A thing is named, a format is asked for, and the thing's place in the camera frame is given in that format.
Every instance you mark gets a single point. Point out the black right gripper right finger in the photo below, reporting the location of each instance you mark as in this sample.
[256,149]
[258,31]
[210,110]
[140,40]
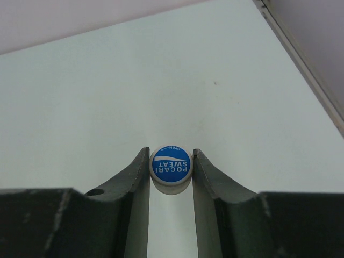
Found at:
[233,221]

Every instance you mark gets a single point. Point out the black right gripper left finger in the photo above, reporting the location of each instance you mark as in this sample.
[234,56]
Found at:
[110,220]

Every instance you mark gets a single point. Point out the blue white Pocari cap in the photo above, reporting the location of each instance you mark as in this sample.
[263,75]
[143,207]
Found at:
[171,169]

